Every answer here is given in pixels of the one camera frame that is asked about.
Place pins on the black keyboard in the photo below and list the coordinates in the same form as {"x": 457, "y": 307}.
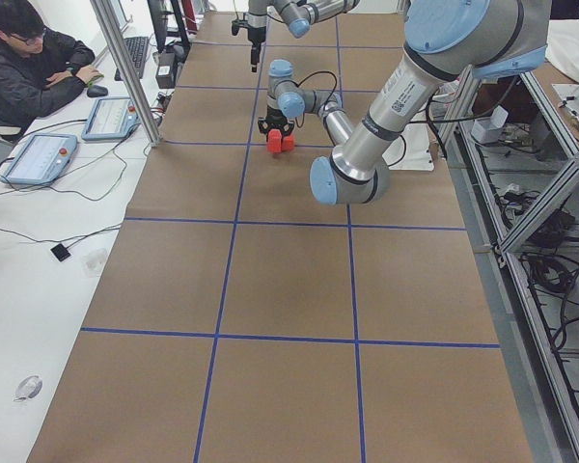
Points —
{"x": 138, "y": 47}

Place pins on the teach pendant far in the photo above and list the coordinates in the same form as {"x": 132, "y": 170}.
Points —
{"x": 111, "y": 119}

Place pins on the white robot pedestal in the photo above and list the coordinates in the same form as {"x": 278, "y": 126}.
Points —
{"x": 411, "y": 151}

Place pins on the small black square device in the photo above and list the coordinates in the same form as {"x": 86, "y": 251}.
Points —
{"x": 60, "y": 252}

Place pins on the person in black jacket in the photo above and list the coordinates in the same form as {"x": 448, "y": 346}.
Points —
{"x": 41, "y": 70}

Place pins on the aluminium frame post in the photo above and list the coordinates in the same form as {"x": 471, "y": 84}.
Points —
{"x": 109, "y": 27}

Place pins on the teach pendant near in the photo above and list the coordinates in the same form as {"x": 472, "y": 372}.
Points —
{"x": 41, "y": 160}

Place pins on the red block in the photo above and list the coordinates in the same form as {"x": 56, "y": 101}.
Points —
{"x": 274, "y": 134}
{"x": 274, "y": 146}
{"x": 288, "y": 143}

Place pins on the aluminium side frame rack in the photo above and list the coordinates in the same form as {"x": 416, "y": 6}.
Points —
{"x": 513, "y": 151}

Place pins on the black power adapter box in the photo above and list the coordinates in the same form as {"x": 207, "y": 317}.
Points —
{"x": 166, "y": 70}

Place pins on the teach pendant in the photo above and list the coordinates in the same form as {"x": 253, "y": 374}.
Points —
{"x": 41, "y": 160}
{"x": 111, "y": 119}

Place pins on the crumpled clear plastic wrap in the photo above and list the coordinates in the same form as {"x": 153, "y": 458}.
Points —
{"x": 28, "y": 388}

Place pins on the black computer mouse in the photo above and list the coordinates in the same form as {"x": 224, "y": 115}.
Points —
{"x": 95, "y": 91}

